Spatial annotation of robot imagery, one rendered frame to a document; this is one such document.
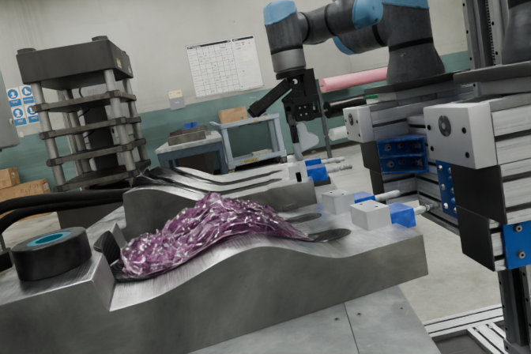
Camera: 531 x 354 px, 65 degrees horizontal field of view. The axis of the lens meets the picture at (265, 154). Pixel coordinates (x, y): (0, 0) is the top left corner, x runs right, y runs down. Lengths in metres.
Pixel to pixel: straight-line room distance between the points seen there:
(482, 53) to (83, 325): 0.92
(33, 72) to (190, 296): 4.49
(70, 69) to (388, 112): 4.00
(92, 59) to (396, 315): 4.43
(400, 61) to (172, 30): 6.37
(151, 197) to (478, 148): 0.58
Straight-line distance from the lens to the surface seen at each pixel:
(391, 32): 1.19
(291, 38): 0.94
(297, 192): 0.81
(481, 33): 1.06
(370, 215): 0.59
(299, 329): 0.50
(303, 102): 0.93
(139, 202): 0.86
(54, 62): 4.82
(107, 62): 4.69
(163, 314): 0.49
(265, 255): 0.48
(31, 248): 0.53
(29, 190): 7.41
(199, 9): 7.42
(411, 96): 1.15
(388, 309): 0.51
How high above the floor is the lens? 1.05
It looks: 7 degrees down
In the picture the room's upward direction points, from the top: 11 degrees counter-clockwise
